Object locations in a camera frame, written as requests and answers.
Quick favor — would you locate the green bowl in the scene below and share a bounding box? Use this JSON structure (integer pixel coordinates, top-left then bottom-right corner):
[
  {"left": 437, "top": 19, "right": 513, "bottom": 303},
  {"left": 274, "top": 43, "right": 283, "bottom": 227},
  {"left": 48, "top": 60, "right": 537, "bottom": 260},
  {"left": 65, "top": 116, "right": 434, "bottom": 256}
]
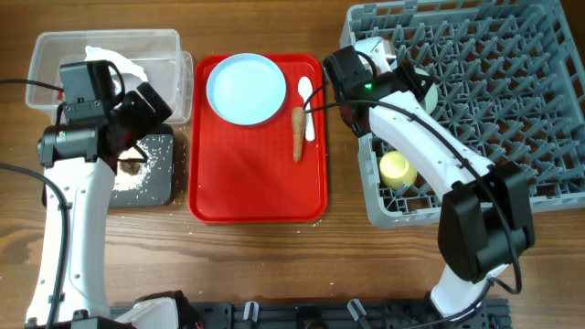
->
[{"left": 410, "top": 67, "right": 439, "bottom": 114}]

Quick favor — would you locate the yellow cup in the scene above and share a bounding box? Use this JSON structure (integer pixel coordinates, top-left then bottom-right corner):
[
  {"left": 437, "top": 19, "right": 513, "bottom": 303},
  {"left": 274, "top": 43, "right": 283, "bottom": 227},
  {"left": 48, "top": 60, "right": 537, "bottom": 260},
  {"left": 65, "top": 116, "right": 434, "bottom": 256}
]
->
[{"left": 378, "top": 151, "right": 418, "bottom": 190}]

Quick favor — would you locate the brown carrot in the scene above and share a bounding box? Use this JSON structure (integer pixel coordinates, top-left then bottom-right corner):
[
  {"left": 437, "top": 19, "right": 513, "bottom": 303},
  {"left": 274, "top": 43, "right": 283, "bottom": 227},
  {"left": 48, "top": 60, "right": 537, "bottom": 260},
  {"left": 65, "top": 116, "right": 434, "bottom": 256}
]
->
[{"left": 292, "top": 107, "right": 306, "bottom": 163}]

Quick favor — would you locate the light blue plate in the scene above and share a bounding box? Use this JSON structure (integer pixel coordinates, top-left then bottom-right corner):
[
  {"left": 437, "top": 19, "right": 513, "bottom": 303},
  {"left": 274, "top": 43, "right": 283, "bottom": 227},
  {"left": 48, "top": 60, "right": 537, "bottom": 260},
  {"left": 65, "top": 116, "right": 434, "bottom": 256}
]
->
[{"left": 206, "top": 53, "right": 287, "bottom": 126}]

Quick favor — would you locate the dark brown food lump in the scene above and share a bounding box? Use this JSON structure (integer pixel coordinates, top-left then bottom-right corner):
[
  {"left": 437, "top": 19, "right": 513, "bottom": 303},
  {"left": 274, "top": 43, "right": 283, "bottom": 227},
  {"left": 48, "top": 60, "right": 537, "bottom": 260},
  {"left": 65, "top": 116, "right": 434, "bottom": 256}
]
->
[{"left": 119, "top": 159, "right": 141, "bottom": 175}]

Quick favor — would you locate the white rice pile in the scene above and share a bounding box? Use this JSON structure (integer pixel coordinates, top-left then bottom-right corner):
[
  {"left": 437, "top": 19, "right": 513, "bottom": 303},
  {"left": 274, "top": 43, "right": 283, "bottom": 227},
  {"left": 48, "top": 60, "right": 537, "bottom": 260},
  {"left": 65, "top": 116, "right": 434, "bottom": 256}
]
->
[{"left": 113, "top": 134, "right": 174, "bottom": 195}]

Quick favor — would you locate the white tissue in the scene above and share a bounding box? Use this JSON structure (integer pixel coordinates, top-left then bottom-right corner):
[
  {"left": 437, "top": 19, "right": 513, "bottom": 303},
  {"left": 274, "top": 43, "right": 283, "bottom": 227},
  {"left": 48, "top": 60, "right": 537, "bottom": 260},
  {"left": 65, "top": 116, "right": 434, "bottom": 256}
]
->
[{"left": 85, "top": 46, "right": 148, "bottom": 90}]

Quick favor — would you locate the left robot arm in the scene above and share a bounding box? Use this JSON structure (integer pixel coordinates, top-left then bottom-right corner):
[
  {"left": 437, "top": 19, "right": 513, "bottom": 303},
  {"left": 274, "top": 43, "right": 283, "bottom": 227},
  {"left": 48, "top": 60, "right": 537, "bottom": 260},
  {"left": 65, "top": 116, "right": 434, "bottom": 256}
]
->
[{"left": 25, "top": 60, "right": 172, "bottom": 328}]

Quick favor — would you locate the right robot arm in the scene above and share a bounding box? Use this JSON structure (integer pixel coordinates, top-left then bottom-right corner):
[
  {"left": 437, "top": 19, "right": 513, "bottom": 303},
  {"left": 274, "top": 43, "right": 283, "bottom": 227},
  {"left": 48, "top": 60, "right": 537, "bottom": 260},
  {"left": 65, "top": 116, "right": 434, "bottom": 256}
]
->
[{"left": 322, "top": 46, "right": 536, "bottom": 322}]

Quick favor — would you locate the grey dishwasher rack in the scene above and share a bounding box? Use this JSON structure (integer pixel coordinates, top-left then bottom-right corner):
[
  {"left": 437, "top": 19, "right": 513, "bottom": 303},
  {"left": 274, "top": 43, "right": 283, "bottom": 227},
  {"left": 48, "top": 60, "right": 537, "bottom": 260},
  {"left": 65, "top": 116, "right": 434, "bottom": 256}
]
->
[{"left": 340, "top": 0, "right": 584, "bottom": 212}]

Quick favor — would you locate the white plastic spoon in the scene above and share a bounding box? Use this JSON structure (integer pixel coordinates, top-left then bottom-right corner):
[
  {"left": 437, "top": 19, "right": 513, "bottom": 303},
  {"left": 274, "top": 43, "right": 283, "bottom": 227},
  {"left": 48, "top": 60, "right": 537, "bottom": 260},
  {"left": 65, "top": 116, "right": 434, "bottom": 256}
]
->
[{"left": 298, "top": 77, "right": 315, "bottom": 142}]

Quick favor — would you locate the red serving tray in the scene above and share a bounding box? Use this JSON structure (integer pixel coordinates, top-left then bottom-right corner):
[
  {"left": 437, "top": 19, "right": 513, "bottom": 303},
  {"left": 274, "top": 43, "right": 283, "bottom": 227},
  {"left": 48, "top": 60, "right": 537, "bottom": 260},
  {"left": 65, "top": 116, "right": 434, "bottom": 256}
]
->
[{"left": 188, "top": 53, "right": 328, "bottom": 224}]

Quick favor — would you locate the clear plastic bin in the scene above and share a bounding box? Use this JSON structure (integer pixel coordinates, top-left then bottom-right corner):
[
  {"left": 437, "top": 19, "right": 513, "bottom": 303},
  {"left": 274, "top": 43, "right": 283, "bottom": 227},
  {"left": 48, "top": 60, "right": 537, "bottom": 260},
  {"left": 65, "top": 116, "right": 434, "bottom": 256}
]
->
[{"left": 28, "top": 29, "right": 194, "bottom": 124}]

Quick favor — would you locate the black plastic tray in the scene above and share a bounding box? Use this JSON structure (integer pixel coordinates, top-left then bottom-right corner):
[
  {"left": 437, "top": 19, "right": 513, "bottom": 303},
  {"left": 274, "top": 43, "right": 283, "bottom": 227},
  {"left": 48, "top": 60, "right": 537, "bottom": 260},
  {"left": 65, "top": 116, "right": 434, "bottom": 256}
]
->
[{"left": 109, "top": 124, "right": 175, "bottom": 208}]

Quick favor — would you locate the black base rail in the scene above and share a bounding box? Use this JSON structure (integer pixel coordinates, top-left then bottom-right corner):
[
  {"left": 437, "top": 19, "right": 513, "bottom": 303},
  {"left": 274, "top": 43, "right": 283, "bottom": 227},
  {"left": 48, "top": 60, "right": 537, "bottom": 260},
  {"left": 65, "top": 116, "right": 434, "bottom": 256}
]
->
[{"left": 192, "top": 299, "right": 513, "bottom": 329}]

